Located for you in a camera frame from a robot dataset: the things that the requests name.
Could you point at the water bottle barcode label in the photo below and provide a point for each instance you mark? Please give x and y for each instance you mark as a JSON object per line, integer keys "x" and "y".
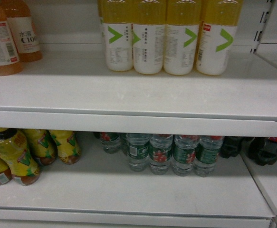
{"x": 138, "y": 150}

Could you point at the water bottle red players label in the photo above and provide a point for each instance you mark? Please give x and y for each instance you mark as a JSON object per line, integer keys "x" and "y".
{"x": 160, "y": 152}

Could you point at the water bottle far left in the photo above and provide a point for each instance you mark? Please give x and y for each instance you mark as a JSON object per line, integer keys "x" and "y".
{"x": 110, "y": 142}

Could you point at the white upper shelf board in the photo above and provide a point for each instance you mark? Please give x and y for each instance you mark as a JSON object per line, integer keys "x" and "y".
{"x": 71, "y": 88}

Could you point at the water bottle behind front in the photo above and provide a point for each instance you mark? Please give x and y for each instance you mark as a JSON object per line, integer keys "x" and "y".
{"x": 207, "y": 154}

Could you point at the white metal shelf board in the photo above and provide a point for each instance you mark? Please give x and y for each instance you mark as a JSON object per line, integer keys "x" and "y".
{"x": 101, "y": 188}

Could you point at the yellow drink bottle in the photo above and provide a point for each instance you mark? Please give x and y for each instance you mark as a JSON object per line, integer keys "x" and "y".
{"x": 220, "y": 22}
{"x": 148, "y": 35}
{"x": 117, "y": 28}
{"x": 182, "y": 27}

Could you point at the cola bottle red label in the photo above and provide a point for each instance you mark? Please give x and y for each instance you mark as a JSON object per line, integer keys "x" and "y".
{"x": 231, "y": 146}

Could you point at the yellow lemon tea bottle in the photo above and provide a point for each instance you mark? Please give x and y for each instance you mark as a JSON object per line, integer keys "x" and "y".
{"x": 14, "y": 150}

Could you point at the cola bottle far right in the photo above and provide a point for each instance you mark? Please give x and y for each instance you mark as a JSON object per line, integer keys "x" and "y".
{"x": 263, "y": 150}

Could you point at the orange juice bottle back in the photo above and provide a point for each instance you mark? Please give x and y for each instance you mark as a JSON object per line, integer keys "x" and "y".
{"x": 23, "y": 30}

